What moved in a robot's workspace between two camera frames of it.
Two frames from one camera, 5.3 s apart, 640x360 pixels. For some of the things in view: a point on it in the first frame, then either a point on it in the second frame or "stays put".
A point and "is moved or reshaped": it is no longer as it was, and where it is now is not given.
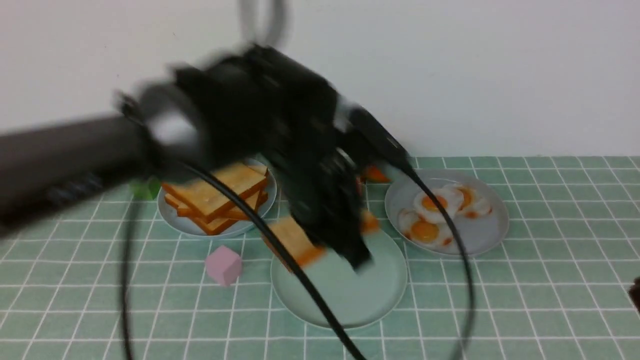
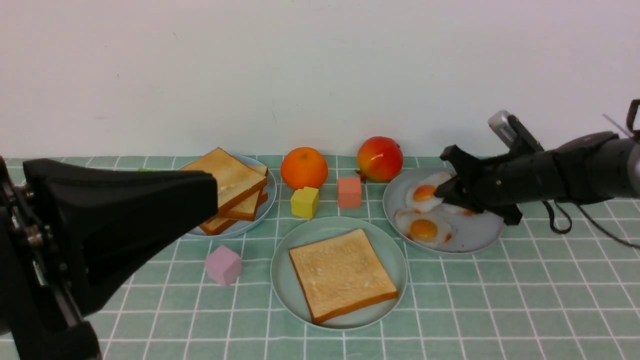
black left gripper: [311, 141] to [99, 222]
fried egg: [450, 197] is moved or reshaped
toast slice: [201, 196] stays put
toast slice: [216, 227] stays put
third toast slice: [253, 201] stays put
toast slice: [303, 249] to [341, 275]
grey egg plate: [477, 208] stays put
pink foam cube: [223, 265] stays put
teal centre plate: [358, 297] stays put
